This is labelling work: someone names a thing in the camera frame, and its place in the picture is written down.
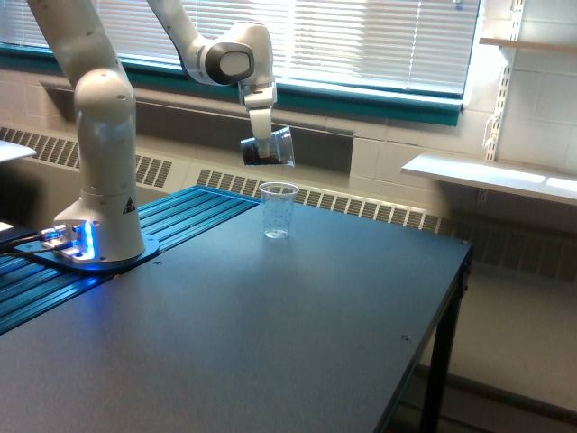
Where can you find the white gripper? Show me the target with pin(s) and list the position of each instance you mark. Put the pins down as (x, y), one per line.
(259, 103)

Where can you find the clear plastic cup with nuts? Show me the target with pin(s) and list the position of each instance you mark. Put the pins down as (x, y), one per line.
(277, 150)

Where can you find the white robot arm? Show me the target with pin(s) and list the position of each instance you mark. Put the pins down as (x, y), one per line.
(103, 225)

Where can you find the clear empty plastic cup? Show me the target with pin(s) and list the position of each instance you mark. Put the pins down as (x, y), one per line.
(277, 200)

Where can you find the white window blinds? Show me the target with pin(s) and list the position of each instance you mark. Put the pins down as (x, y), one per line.
(415, 46)

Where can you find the white tabletop at left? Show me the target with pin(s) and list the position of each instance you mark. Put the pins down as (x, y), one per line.
(12, 151)

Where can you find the wooden upper shelf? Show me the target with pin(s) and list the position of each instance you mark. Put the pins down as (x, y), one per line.
(527, 45)

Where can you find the black table leg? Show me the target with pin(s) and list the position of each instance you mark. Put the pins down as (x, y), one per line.
(442, 350)

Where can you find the baseboard radiator heater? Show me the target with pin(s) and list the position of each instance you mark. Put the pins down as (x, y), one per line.
(217, 195)

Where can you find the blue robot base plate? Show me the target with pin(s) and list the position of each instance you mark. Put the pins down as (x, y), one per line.
(73, 259)

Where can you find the white wall shelf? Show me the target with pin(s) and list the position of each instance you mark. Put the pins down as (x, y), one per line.
(495, 176)

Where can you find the white shelf bracket rail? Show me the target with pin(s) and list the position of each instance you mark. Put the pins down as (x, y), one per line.
(508, 52)

